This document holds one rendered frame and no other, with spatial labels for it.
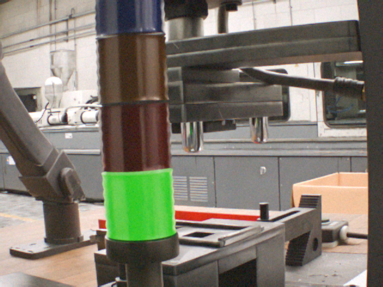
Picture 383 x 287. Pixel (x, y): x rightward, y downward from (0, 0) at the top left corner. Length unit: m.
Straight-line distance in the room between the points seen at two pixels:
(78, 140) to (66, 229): 6.83
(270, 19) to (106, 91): 7.92
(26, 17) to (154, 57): 12.15
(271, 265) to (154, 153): 0.38
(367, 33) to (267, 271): 0.31
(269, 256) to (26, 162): 0.44
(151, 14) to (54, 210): 0.70
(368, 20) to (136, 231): 0.24
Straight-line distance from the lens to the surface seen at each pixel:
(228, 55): 0.53
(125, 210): 0.30
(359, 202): 2.87
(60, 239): 0.99
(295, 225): 0.78
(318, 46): 0.49
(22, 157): 0.93
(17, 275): 0.77
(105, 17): 0.31
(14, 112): 0.90
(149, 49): 0.30
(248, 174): 6.03
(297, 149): 5.70
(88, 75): 10.68
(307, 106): 5.64
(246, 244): 0.61
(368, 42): 0.45
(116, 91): 0.30
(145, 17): 0.31
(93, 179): 7.65
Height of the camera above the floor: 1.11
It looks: 3 degrees down
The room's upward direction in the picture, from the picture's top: 3 degrees counter-clockwise
